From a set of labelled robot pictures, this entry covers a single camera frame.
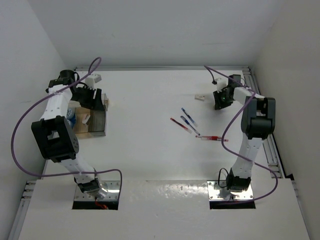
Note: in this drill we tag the pink stapler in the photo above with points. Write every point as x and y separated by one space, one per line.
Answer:
85 119

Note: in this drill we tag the red capped pen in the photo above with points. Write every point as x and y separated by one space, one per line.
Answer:
181 125

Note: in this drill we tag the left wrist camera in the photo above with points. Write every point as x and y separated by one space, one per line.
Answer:
92 79

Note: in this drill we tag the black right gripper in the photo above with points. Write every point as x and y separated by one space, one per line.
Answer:
218 104

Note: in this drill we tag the clear acrylic organizer box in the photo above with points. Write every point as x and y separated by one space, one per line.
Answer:
96 126

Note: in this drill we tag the metal base plate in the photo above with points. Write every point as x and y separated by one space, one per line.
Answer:
109 193
218 194

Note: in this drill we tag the aluminium frame rail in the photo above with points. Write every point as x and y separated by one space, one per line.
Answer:
169 68

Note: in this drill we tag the white boxed eraser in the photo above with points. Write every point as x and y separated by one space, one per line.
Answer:
200 97

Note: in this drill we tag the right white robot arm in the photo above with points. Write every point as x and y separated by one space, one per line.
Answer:
258 121

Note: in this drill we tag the red gel pen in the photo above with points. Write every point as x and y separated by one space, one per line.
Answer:
212 137

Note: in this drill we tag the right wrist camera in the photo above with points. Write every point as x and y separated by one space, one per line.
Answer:
220 83

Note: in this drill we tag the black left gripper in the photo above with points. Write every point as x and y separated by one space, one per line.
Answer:
95 103

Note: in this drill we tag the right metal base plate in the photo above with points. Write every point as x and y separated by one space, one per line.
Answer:
218 194

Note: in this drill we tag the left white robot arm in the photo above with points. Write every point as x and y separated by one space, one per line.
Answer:
54 135

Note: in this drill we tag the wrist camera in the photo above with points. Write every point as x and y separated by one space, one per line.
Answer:
220 83
92 79

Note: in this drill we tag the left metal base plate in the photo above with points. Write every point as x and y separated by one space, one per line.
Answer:
109 193

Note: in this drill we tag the blue refill pen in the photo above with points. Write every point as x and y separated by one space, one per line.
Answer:
189 117

